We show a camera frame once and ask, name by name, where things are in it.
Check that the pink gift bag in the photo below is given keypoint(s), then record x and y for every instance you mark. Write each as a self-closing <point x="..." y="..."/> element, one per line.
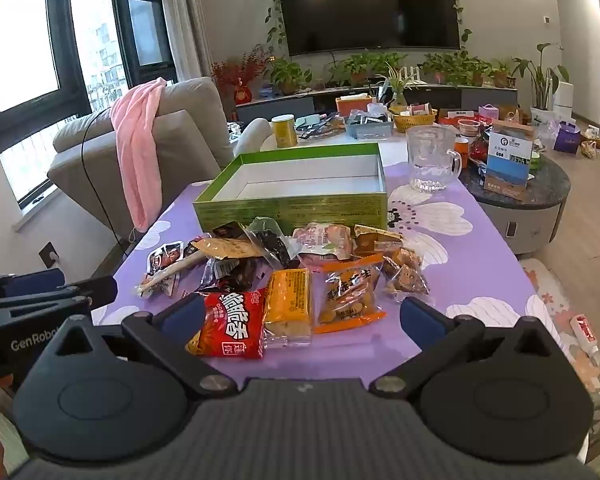
<point x="488" y="112"/>

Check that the white round table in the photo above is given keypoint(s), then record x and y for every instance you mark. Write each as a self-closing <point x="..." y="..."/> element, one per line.
<point x="330" y="141"/>

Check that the dark red snack packet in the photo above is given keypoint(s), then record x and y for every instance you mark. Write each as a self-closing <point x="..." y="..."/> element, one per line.
<point x="227" y="230"/>

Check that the pink towel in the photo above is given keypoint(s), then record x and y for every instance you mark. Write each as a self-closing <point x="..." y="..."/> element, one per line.
<point x="135" y="150"/>

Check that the clear packet of dark snack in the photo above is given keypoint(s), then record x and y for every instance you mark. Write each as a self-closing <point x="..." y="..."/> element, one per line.
<point x="272" y="245"/>

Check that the red white paper bowl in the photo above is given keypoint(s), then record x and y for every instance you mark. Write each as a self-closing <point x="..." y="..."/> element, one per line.
<point x="467" y="127"/>

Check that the wall socket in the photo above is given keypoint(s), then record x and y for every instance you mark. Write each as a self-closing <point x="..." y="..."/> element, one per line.
<point x="49" y="255"/>

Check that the floral rug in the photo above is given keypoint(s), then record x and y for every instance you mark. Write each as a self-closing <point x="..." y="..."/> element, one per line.
<point x="555" y="310"/>

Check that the orange edged biscuit packet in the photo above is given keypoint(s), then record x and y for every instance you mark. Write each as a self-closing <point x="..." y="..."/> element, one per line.
<point x="347" y="295"/>

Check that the black red small packet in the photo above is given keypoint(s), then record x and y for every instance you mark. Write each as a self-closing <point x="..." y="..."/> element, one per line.
<point x="164" y="256"/>

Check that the black television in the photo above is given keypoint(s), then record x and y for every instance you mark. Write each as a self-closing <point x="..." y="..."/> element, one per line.
<point x="370" y="5"/>

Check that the white curtain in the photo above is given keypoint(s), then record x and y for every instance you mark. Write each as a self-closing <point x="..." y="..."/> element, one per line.
<point x="185" y="20"/>

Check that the spider plant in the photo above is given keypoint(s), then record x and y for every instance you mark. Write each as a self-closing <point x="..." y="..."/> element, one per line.
<point x="397" y="80"/>

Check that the pink sausage packet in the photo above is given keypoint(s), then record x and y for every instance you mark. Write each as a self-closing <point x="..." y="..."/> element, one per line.
<point x="325" y="240"/>

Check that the red flower plant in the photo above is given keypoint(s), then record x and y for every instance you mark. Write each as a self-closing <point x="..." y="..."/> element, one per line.
<point x="235" y="72"/>

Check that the grey round coffee table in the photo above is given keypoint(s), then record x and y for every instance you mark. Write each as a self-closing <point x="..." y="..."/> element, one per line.
<point x="530" y="220"/>

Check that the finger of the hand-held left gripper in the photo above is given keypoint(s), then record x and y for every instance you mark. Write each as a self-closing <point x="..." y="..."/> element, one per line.
<point x="97" y="291"/>
<point x="30" y="281"/>

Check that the orange tissue box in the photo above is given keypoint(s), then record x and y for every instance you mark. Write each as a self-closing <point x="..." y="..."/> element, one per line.
<point x="352" y="106"/>

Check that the hanging vine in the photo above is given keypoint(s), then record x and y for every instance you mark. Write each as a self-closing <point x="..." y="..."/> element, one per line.
<point x="275" y="10"/>
<point x="460" y="15"/>

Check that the dark brown snack packet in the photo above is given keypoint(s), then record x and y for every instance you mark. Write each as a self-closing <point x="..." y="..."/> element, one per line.
<point x="235" y="275"/>

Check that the yellow can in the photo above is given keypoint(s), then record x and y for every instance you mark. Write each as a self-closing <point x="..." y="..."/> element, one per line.
<point x="285" y="132"/>

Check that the tall leafy plant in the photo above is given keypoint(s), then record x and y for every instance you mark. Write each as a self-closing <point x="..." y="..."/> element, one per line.
<point x="542" y="75"/>

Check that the white chair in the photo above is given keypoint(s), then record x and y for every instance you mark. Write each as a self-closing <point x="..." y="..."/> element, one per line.
<point x="252" y="135"/>

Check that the purple gift bag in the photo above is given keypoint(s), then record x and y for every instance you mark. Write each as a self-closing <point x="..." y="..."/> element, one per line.
<point x="566" y="138"/>

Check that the yellow basket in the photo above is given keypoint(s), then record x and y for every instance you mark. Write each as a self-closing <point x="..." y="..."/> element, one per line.
<point x="412" y="122"/>

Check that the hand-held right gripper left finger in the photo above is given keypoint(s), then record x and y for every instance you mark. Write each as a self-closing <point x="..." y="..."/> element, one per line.
<point x="182" y="317"/>

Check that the blue white carton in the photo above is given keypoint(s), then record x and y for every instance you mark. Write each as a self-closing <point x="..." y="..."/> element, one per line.
<point x="507" y="160"/>

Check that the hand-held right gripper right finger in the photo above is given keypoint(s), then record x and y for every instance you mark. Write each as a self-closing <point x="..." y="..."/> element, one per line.
<point x="420" y="322"/>

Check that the green cardboard box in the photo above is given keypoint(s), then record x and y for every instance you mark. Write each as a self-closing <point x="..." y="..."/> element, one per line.
<point x="290" y="210"/>

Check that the orange bottle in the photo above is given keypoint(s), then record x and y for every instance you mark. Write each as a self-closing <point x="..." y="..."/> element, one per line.
<point x="461" y="149"/>

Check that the grey armchair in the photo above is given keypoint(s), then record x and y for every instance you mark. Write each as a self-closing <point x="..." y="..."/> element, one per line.
<point x="180" y="145"/>

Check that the brown cube snack packet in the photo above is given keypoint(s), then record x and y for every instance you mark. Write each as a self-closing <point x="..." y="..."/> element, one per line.
<point x="405" y="272"/>

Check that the tan long snack packet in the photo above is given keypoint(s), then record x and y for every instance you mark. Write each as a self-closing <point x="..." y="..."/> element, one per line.
<point x="230" y="249"/>

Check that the green potted plant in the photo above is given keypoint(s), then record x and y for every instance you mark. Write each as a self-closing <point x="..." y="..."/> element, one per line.
<point x="450" y="67"/>
<point x="502" y="72"/>
<point x="355" y="67"/>
<point x="290" y="72"/>

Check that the black framed window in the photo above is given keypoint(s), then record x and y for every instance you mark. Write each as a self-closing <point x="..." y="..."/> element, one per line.
<point x="30" y="35"/>
<point x="145" y="15"/>

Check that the red white packet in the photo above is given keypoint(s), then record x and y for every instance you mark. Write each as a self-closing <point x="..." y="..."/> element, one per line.
<point x="585" y="332"/>

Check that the blue basket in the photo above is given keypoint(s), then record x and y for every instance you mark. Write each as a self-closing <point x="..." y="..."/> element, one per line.
<point x="367" y="130"/>

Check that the white stick snack packet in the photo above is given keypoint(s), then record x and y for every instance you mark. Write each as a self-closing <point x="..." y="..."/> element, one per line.
<point x="170" y="272"/>

